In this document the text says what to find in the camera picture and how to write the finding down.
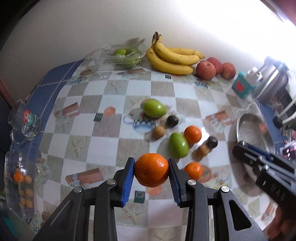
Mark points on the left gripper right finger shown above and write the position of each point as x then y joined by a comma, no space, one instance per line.
231,220

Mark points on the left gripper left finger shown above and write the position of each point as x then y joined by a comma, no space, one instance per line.
70,220

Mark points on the orange mandarin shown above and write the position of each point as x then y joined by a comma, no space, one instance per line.
194,170
192,134
151,170

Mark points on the dark plum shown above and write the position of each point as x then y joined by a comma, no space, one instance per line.
172,121
211,142

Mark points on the brown longan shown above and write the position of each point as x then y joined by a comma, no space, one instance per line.
202,151
158,132

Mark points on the green jujube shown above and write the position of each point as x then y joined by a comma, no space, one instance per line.
154,109
178,145

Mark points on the clear tray of green fruits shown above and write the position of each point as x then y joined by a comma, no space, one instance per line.
117,56

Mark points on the stainless steel bowl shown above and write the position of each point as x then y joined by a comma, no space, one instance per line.
251,129

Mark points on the glass bowl of kumquats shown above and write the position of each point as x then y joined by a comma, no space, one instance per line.
19,181

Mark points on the steel thermos kettle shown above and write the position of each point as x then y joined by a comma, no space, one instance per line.
275,77

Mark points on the teal plastic box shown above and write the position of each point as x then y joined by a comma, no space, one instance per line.
241,87

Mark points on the white power strip lamp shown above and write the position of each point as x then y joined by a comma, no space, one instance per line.
254,76

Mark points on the patterned blue tablecloth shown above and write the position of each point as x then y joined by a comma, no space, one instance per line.
99,123

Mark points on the glass mug with logo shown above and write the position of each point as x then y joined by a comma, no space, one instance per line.
25,124

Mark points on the rear red apple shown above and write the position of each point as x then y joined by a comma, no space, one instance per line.
228,71

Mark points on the red apple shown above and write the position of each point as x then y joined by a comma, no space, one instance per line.
228,71
205,70
217,64

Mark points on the middle red apple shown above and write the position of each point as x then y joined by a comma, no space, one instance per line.
217,64

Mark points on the front red apple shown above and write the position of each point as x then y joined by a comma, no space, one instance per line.
205,70

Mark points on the yellow banana bunch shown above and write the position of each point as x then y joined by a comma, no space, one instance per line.
175,61

